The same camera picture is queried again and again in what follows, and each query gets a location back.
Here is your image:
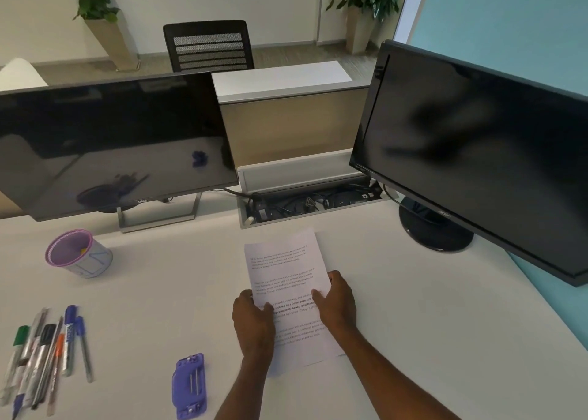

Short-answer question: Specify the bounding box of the person's right hand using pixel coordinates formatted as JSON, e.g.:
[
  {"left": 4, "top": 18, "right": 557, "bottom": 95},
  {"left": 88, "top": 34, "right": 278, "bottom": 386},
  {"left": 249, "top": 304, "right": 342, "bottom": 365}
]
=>
[{"left": 312, "top": 270, "right": 358, "bottom": 338}]

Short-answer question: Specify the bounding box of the person's left hand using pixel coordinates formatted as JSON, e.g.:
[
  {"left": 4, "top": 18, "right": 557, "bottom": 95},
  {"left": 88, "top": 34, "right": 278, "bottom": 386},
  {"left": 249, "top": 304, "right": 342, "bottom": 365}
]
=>
[{"left": 232, "top": 290, "right": 276, "bottom": 361}]

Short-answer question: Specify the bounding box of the stack of printed papers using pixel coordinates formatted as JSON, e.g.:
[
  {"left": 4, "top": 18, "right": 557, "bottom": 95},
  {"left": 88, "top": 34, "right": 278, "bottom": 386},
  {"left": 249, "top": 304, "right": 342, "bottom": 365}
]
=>
[{"left": 243, "top": 229, "right": 348, "bottom": 379}]

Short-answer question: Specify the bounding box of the purple hole punch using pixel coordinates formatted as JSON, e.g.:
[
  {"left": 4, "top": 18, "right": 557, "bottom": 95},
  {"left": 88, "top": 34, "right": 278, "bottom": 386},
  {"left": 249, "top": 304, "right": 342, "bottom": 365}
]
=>
[{"left": 171, "top": 353, "right": 208, "bottom": 420}]

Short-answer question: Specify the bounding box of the blue pen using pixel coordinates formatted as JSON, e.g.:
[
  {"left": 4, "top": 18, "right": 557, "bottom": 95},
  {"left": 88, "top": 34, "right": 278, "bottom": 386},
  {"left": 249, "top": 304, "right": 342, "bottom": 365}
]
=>
[{"left": 75, "top": 315, "right": 95, "bottom": 384}]

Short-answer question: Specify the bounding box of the blue cap marker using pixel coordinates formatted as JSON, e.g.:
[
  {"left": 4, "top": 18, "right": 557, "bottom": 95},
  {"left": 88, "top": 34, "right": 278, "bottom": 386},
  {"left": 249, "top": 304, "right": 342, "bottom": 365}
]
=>
[{"left": 62, "top": 304, "right": 79, "bottom": 378}]

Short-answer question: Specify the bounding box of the orange pen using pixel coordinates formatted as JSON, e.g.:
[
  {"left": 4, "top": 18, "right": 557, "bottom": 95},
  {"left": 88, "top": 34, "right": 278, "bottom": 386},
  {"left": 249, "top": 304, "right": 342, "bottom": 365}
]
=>
[{"left": 45, "top": 334, "right": 65, "bottom": 417}]

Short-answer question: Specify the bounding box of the black cap marker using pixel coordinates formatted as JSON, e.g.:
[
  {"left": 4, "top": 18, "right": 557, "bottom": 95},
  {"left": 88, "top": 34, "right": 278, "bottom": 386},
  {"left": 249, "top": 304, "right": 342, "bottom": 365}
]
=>
[{"left": 20, "top": 324, "right": 58, "bottom": 407}]

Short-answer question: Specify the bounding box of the dark pencil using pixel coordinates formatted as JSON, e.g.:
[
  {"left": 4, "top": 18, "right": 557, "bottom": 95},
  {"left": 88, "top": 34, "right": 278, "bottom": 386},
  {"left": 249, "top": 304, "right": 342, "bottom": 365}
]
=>
[{"left": 39, "top": 341, "right": 61, "bottom": 407}]

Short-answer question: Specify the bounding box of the white marker red label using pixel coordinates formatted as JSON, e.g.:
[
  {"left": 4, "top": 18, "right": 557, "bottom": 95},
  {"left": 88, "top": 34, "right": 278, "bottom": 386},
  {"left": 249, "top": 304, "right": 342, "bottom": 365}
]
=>
[{"left": 9, "top": 307, "right": 49, "bottom": 388}]

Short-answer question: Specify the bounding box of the green cap marker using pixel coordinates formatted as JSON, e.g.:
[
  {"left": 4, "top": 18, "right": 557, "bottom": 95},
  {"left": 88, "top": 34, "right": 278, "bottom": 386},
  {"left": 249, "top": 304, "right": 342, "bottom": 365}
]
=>
[{"left": 0, "top": 325, "right": 31, "bottom": 400}]

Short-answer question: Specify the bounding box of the slim blue tip marker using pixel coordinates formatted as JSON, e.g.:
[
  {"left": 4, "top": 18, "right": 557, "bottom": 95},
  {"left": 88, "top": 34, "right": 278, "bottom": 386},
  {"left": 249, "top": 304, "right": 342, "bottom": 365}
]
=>
[{"left": 11, "top": 364, "right": 33, "bottom": 420}]

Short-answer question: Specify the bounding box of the person's right forearm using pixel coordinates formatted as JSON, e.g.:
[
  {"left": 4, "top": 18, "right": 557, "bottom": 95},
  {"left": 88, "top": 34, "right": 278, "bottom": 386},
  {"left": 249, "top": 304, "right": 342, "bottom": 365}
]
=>
[{"left": 330, "top": 325, "right": 465, "bottom": 420}]

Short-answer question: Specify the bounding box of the person's left forearm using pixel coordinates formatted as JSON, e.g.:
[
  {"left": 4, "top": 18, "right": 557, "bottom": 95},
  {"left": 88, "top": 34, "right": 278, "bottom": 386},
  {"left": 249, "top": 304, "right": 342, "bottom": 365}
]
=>
[{"left": 213, "top": 355, "right": 276, "bottom": 420}]

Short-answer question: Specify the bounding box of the white desk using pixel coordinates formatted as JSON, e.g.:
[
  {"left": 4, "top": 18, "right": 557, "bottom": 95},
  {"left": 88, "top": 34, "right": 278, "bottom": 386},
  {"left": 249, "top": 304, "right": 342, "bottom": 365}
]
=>
[{"left": 0, "top": 190, "right": 588, "bottom": 420}]

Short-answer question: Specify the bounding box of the purple rimmed white pen cup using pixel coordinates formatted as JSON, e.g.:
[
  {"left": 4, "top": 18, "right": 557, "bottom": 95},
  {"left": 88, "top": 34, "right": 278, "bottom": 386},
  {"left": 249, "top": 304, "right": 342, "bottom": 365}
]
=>
[{"left": 44, "top": 229, "right": 114, "bottom": 279}]

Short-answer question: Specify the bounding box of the beige cubicle partition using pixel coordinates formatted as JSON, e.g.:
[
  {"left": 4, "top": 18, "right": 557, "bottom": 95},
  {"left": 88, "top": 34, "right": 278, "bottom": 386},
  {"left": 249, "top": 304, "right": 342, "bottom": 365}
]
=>
[{"left": 0, "top": 60, "right": 371, "bottom": 219}]

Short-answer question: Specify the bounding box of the black monitor round base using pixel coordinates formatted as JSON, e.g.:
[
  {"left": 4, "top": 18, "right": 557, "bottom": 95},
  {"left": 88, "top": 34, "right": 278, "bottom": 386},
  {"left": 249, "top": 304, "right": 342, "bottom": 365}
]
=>
[{"left": 349, "top": 39, "right": 588, "bottom": 287}]

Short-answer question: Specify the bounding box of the black monitor silver stand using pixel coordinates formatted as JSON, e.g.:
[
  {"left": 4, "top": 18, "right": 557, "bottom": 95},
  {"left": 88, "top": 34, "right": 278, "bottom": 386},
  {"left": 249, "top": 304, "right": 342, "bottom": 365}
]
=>
[{"left": 0, "top": 70, "right": 241, "bottom": 234}]

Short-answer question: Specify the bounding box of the beige planter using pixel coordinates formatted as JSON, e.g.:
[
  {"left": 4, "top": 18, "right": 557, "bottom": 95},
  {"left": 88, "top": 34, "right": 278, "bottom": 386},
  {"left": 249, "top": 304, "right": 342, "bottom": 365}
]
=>
[
  {"left": 85, "top": 10, "right": 138, "bottom": 72},
  {"left": 345, "top": 4, "right": 380, "bottom": 56}
]

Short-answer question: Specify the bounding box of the black mesh office chair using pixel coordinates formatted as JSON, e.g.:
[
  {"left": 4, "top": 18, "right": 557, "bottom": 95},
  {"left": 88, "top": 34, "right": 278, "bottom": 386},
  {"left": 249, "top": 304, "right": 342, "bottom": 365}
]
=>
[{"left": 163, "top": 19, "right": 256, "bottom": 73}]

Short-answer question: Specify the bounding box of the cream curved side panel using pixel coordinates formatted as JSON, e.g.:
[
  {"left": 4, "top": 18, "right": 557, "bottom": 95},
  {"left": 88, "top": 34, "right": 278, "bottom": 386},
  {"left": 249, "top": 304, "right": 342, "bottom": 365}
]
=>
[{"left": 0, "top": 58, "right": 49, "bottom": 92}]

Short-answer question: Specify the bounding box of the white cable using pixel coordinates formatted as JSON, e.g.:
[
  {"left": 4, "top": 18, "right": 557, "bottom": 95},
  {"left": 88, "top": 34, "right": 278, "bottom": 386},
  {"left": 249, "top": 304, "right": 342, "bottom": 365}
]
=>
[{"left": 381, "top": 183, "right": 406, "bottom": 204}]

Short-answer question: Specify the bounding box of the black cable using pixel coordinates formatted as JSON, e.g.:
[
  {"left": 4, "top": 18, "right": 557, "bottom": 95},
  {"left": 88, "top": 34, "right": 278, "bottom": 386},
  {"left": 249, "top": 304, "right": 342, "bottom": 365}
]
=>
[{"left": 216, "top": 186, "right": 270, "bottom": 214}]

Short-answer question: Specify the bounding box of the grey cable tray box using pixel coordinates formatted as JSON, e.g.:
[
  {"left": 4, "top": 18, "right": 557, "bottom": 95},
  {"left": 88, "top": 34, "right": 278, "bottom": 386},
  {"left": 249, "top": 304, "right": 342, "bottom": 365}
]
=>
[{"left": 236, "top": 148, "right": 391, "bottom": 230}]

